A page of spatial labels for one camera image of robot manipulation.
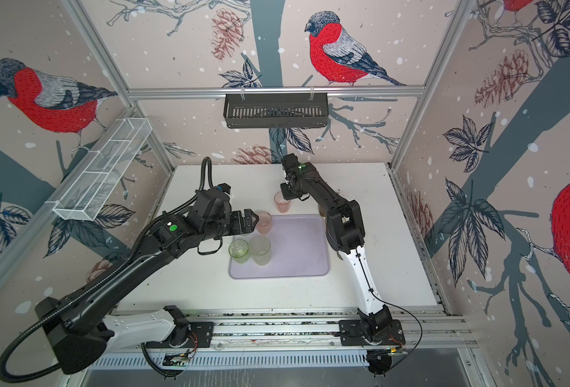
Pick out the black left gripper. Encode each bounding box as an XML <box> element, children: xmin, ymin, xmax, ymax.
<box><xmin>203</xmin><ymin>206</ymin><xmax>262</xmax><ymax>242</ymax></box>

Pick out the pink glass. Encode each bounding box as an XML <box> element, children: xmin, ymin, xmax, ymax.
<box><xmin>274</xmin><ymin>192</ymin><xmax>291</xmax><ymax>214</ymax></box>
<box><xmin>255</xmin><ymin>211</ymin><xmax>272</xmax><ymax>235</ymax></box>

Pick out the tall pale green dimpled glass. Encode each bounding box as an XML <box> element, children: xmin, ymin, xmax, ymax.
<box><xmin>249</xmin><ymin>235</ymin><xmax>271</xmax><ymax>266</ymax></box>

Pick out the bright green faceted glass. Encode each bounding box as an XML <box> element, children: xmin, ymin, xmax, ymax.
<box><xmin>228</xmin><ymin>240</ymin><xmax>251</xmax><ymax>264</ymax></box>

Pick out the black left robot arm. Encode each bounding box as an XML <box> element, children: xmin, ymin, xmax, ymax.
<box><xmin>36</xmin><ymin>184</ymin><xmax>259</xmax><ymax>374</ymax></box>

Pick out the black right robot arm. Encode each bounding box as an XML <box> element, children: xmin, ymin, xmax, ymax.
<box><xmin>280</xmin><ymin>154</ymin><xmax>393</xmax><ymax>344</ymax></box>

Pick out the lilac plastic tray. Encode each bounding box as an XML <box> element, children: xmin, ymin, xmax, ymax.
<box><xmin>230</xmin><ymin>214</ymin><xmax>330</xmax><ymax>280</ymax></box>

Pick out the dark olive glass far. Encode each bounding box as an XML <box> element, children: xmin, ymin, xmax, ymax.
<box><xmin>318</xmin><ymin>206</ymin><xmax>328</xmax><ymax>218</ymax></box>

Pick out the aluminium back crossbar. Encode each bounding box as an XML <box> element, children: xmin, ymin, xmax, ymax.
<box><xmin>126</xmin><ymin>85</ymin><xmax>427</xmax><ymax>101</ymax></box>

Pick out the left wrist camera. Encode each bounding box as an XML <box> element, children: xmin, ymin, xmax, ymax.
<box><xmin>216</xmin><ymin>183</ymin><xmax>231</xmax><ymax>195</ymax></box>

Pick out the black hanging wire basket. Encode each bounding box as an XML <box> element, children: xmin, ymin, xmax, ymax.
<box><xmin>223</xmin><ymin>93</ymin><xmax>329</xmax><ymax>129</ymax></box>

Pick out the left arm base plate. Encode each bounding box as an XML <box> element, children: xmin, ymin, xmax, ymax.
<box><xmin>159</xmin><ymin>322</ymin><xmax>215</xmax><ymax>349</ymax></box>

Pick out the white wire mesh shelf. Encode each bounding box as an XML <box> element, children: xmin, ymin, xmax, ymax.
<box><xmin>53</xmin><ymin>118</ymin><xmax>152</xmax><ymax>221</ymax></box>

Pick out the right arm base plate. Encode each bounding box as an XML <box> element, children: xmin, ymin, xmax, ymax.
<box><xmin>334</xmin><ymin>319</ymin><xmax>406</xmax><ymax>347</ymax></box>

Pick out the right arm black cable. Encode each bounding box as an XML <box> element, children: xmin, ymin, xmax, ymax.
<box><xmin>354</xmin><ymin>246</ymin><xmax>425</xmax><ymax>373</ymax></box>

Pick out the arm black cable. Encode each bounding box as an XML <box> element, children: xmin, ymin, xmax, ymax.
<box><xmin>0</xmin><ymin>156</ymin><xmax>218</xmax><ymax>384</ymax></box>
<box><xmin>354</xmin><ymin>246</ymin><xmax>425</xmax><ymax>373</ymax></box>

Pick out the aluminium front rail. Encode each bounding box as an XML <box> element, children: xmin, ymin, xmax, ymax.
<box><xmin>183</xmin><ymin>307</ymin><xmax>478</xmax><ymax>351</ymax></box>

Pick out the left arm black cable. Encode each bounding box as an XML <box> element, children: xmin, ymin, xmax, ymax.
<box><xmin>0</xmin><ymin>156</ymin><xmax>218</xmax><ymax>384</ymax></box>

